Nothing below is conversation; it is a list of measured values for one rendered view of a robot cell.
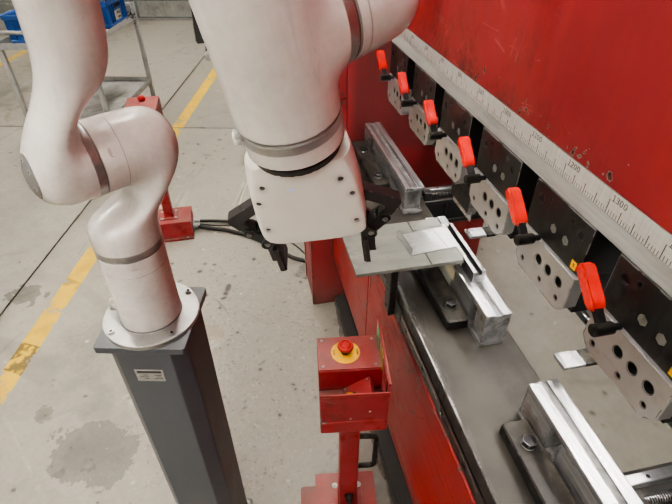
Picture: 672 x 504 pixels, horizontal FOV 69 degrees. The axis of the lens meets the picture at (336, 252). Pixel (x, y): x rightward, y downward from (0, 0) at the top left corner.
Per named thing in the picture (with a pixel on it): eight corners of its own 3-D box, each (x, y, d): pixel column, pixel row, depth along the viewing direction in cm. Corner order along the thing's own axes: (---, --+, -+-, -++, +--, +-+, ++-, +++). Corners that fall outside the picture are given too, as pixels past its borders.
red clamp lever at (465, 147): (457, 135, 94) (468, 182, 93) (477, 133, 95) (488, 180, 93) (454, 139, 96) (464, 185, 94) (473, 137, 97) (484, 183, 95)
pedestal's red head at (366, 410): (317, 367, 132) (316, 321, 121) (376, 364, 133) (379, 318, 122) (320, 434, 117) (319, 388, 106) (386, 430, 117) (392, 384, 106)
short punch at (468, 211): (449, 200, 121) (455, 165, 115) (456, 199, 121) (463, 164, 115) (465, 222, 113) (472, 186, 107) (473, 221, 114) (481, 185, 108)
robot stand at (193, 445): (188, 556, 155) (91, 348, 94) (201, 499, 169) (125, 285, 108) (244, 557, 155) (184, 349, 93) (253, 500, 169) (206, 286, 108)
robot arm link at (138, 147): (83, 242, 89) (34, 118, 75) (175, 205, 99) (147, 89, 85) (110, 273, 82) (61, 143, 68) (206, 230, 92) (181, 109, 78)
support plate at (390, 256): (339, 233, 125) (339, 229, 125) (436, 221, 129) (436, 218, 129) (356, 277, 111) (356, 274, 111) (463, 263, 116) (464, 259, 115)
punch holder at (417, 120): (407, 124, 134) (413, 63, 124) (436, 122, 135) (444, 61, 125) (426, 148, 122) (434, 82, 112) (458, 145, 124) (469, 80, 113)
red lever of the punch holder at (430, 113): (422, 98, 110) (430, 138, 108) (439, 97, 111) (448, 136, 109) (420, 102, 112) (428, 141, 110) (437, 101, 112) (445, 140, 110)
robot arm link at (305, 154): (224, 155, 36) (236, 183, 38) (343, 139, 35) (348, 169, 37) (234, 87, 41) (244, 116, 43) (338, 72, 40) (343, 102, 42)
